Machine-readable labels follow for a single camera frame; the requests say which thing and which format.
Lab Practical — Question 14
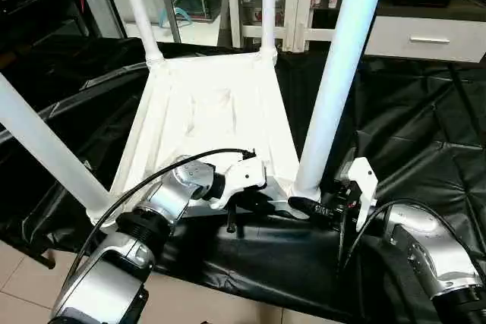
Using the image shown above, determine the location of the white plastic table top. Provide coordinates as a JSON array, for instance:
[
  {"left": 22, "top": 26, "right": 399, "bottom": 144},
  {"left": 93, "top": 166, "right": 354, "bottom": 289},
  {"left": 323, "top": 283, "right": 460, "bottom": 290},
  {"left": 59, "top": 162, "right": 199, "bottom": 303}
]
[{"left": 86, "top": 49, "right": 316, "bottom": 230}]

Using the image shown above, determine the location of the black work mat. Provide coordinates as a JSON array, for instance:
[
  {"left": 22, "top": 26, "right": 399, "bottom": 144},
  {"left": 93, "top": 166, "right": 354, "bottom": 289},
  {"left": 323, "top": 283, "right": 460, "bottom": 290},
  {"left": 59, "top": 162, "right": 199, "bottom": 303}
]
[{"left": 0, "top": 35, "right": 486, "bottom": 324}]

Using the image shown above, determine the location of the white glass door cabinet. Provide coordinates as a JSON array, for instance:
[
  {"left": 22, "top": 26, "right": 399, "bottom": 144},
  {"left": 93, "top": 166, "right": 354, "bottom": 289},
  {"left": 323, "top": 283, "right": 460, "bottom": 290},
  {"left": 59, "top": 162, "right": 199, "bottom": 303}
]
[{"left": 226, "top": 0, "right": 354, "bottom": 54}]

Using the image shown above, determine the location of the teal plastic bag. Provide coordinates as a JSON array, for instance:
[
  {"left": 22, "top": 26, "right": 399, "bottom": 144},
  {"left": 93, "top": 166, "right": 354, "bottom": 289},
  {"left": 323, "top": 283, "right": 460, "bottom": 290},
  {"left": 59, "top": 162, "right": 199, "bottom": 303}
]
[{"left": 157, "top": 7, "right": 194, "bottom": 29}]

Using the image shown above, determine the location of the white drawer unit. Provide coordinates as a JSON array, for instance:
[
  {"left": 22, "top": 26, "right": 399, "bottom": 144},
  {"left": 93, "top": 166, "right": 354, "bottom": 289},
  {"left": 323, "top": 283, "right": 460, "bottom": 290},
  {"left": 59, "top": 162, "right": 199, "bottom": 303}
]
[{"left": 364, "top": 14, "right": 486, "bottom": 64}]

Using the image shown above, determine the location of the black stand leg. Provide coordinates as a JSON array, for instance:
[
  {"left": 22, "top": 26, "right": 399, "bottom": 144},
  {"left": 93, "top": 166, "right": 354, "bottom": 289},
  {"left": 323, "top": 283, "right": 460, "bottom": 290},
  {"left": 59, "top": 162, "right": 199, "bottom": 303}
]
[{"left": 0, "top": 232, "right": 56, "bottom": 270}]

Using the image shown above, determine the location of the metal framed glass panel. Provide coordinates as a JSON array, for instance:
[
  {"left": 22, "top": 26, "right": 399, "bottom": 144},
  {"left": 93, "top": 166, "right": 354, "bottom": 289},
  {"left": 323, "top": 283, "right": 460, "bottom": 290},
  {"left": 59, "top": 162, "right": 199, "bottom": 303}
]
[{"left": 85, "top": 0, "right": 128, "bottom": 40}]

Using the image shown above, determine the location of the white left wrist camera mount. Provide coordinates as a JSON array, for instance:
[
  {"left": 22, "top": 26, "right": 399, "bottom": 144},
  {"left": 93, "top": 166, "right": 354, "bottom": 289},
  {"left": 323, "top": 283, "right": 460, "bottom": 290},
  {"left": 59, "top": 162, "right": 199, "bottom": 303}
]
[{"left": 203, "top": 156, "right": 269, "bottom": 211}]

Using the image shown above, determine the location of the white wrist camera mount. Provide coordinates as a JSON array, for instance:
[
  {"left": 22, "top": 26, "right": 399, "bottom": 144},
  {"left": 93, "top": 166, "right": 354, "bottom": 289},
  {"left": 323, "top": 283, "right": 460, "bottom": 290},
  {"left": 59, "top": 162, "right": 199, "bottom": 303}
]
[
  {"left": 343, "top": 156, "right": 379, "bottom": 233},
  {"left": 203, "top": 156, "right": 269, "bottom": 211}
]

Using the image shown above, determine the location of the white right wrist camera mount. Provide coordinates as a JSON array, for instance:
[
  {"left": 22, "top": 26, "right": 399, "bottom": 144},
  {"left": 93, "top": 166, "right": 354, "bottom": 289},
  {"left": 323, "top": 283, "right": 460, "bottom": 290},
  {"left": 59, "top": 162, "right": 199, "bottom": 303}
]
[{"left": 343, "top": 156, "right": 379, "bottom": 233}]

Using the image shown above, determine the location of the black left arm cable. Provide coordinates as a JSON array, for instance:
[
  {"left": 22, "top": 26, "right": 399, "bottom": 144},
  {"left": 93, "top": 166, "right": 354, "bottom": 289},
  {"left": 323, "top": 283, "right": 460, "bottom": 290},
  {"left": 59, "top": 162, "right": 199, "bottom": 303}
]
[{"left": 68, "top": 147, "right": 257, "bottom": 291}]

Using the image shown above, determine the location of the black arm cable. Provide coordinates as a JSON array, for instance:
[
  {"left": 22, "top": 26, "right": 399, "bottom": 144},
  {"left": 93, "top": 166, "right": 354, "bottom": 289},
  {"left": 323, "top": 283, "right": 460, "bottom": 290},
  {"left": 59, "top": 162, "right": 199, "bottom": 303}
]
[
  {"left": 336, "top": 197, "right": 481, "bottom": 283},
  {"left": 68, "top": 147, "right": 257, "bottom": 291}
]

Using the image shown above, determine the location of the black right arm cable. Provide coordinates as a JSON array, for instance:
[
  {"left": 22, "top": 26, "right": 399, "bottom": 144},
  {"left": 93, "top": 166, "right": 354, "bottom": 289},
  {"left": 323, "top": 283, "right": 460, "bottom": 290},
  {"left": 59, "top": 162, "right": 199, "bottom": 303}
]
[{"left": 336, "top": 197, "right": 481, "bottom": 283}]

